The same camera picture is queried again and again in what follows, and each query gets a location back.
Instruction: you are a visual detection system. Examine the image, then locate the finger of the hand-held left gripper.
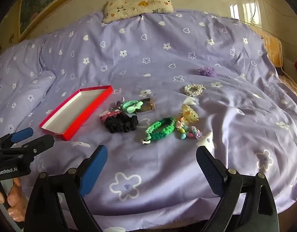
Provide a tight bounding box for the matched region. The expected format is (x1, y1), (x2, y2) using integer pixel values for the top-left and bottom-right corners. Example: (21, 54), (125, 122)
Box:
(0, 134), (55, 161)
(0, 127), (34, 150)

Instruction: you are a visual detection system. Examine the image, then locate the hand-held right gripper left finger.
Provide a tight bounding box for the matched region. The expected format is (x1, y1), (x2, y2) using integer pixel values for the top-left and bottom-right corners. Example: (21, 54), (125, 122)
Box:
(23, 145), (108, 232)

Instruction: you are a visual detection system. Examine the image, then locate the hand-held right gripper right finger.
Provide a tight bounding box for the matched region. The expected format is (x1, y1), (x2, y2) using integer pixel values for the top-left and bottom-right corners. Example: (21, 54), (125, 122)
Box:
(196, 145), (280, 232)

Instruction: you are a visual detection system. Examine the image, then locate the red shallow box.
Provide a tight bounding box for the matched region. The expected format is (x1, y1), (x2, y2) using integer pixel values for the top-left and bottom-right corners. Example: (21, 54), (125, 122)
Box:
(39, 85), (113, 141)

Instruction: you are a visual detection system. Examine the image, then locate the pastel beaded bracelet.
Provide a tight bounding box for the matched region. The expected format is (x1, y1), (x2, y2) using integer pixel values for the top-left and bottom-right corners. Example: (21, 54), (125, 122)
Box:
(175, 119), (202, 140)

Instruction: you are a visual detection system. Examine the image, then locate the black scrunchie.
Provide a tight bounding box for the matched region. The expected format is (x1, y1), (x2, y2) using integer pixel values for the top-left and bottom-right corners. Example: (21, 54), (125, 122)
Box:
(104, 113), (139, 134)

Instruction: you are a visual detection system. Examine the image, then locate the pink hair clip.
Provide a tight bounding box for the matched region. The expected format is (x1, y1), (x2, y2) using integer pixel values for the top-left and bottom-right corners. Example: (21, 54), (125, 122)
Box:
(99, 111), (121, 122)

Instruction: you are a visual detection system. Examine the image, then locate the yellow hair claw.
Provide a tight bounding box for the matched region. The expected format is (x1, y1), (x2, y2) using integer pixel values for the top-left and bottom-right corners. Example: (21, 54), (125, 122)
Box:
(179, 103), (199, 124)

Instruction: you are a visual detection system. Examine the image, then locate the green braided bracelet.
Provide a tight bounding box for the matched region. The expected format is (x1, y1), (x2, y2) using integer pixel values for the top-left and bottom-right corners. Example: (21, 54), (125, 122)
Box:
(142, 117), (179, 145)

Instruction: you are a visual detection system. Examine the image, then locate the green bow hair tie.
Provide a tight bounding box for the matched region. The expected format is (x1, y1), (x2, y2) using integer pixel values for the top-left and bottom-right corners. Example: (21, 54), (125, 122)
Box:
(119, 100), (145, 114)

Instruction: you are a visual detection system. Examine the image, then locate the gold wristwatch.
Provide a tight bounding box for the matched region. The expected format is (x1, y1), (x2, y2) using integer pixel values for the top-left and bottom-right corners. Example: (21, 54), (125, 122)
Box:
(136, 98), (156, 113)

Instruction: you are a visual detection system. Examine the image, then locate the person's left hand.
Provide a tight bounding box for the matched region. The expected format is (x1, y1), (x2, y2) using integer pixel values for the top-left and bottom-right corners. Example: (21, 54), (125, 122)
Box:
(0, 177), (28, 223)

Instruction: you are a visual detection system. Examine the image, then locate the purple gem brooch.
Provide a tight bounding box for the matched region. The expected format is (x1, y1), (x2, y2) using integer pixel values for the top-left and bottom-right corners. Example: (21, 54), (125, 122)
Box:
(111, 98), (126, 112)

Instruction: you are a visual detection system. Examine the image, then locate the purple scrunchie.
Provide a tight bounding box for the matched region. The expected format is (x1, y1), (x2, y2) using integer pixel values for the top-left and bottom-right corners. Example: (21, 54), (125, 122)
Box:
(197, 66), (216, 78)

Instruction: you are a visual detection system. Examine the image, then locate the purple floral blanket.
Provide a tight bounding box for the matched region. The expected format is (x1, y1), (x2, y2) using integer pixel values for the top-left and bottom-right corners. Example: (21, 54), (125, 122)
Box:
(0, 9), (297, 232)

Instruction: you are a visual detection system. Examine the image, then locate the framed landscape picture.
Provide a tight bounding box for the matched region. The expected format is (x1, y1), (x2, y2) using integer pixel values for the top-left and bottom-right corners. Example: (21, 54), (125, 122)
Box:
(18, 0), (91, 35)

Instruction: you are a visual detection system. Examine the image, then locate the orange quilted cloth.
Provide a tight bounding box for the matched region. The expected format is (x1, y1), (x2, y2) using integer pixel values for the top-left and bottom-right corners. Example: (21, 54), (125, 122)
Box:
(261, 32), (284, 67)

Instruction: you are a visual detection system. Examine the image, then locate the printed cream pillow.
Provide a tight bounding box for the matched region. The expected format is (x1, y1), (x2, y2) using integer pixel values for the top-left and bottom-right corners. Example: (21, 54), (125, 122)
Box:
(102, 0), (174, 24)

